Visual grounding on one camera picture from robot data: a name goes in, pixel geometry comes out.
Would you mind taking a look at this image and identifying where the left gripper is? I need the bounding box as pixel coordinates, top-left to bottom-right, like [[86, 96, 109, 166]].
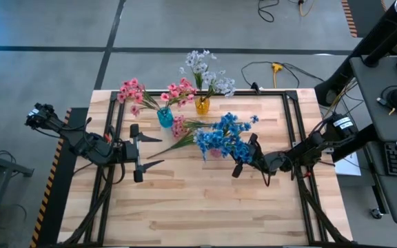
[[121, 123, 165, 183]]

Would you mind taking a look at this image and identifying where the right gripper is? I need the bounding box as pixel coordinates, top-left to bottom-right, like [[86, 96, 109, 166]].
[[232, 132, 291, 179]]

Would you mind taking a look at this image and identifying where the teal glass vase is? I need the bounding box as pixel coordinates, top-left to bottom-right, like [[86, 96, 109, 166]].
[[156, 106, 175, 129]]

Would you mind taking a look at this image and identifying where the yellow glass vase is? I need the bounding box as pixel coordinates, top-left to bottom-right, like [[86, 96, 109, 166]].
[[194, 96, 211, 116]]

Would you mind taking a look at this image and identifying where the white paper sheet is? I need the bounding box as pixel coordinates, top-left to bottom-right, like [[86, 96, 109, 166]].
[[334, 151, 361, 177]]

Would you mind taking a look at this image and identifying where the black desk leg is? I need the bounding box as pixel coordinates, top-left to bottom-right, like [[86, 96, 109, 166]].
[[331, 123, 380, 163]]

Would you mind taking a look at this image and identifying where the yellow power plug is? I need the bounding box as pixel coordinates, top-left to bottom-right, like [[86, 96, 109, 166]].
[[271, 62, 284, 89]]

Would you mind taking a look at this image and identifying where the grey desk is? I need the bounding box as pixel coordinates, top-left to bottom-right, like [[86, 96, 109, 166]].
[[349, 54, 397, 225]]

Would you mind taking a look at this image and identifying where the black tower fan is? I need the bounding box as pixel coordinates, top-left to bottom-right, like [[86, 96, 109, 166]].
[[314, 0, 397, 107]]

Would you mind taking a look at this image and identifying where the black striped floor mat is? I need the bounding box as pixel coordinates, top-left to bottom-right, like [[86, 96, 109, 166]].
[[341, 0, 389, 38]]

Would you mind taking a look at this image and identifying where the black aluminium table frame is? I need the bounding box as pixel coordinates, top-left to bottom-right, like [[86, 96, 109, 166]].
[[59, 88, 358, 248]]

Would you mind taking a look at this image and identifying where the black base plate hazard stripe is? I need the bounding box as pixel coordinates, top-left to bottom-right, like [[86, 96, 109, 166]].
[[29, 107, 89, 248]]

